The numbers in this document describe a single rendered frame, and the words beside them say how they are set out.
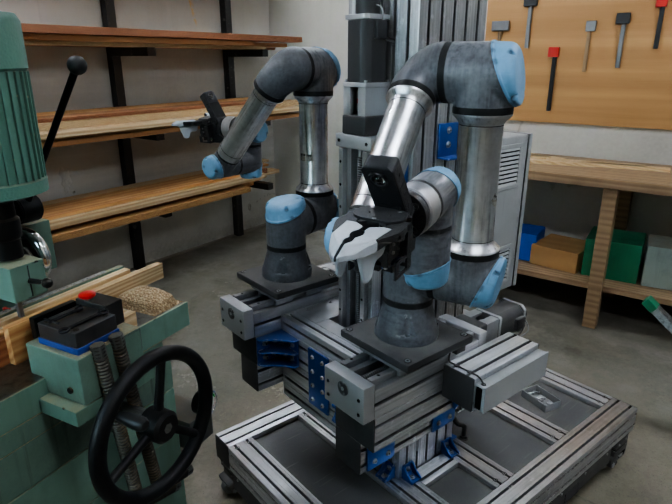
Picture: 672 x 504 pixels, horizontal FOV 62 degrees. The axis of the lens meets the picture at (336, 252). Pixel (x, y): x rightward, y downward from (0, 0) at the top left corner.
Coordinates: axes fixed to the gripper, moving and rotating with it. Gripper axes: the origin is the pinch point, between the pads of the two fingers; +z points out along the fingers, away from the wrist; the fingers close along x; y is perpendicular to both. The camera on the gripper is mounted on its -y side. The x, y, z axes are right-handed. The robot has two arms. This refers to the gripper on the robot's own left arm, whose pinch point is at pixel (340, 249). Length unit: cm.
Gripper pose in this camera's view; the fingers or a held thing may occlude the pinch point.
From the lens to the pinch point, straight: 63.8
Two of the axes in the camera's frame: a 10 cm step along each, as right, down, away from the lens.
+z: -4.9, 3.6, -8.0
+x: -8.7, -2.0, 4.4
